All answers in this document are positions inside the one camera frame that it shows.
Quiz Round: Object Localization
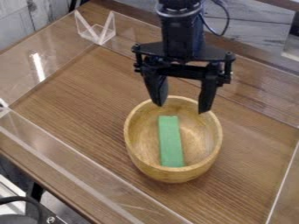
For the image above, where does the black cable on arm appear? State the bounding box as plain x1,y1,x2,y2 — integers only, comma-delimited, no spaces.
200,0,231,38

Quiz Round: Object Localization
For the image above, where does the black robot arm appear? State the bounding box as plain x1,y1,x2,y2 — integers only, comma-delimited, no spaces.
132,0,236,114

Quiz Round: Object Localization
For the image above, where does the brown wooden bowl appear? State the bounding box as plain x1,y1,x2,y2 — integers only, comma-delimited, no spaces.
124,95,223,183

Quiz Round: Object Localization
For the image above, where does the black cable bottom left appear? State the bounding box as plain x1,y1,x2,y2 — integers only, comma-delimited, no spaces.
0,197,42,224

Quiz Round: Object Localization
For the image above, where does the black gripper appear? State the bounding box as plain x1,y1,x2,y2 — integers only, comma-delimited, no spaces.
132,12,236,114

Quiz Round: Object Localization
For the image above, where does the clear acrylic tray wall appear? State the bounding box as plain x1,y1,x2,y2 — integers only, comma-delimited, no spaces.
0,100,192,224

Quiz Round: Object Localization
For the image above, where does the green rectangular block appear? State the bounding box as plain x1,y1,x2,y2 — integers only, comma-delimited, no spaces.
158,115,184,168

